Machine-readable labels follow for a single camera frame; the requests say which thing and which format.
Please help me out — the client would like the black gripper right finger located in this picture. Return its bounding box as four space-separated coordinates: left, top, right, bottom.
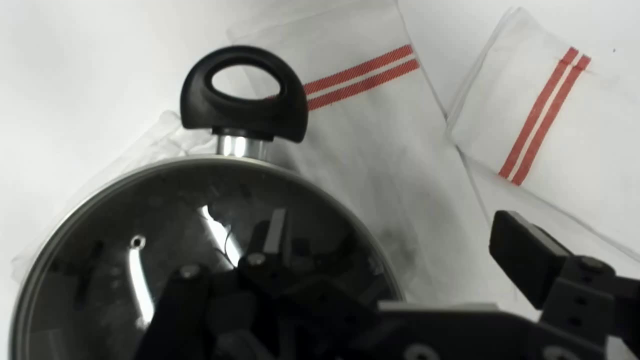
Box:
487 208 640 360

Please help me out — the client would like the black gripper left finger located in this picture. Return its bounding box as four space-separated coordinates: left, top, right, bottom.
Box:
136 207 378 360

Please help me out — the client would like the black pot with loop handles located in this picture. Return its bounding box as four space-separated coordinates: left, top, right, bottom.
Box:
7 44 407 360

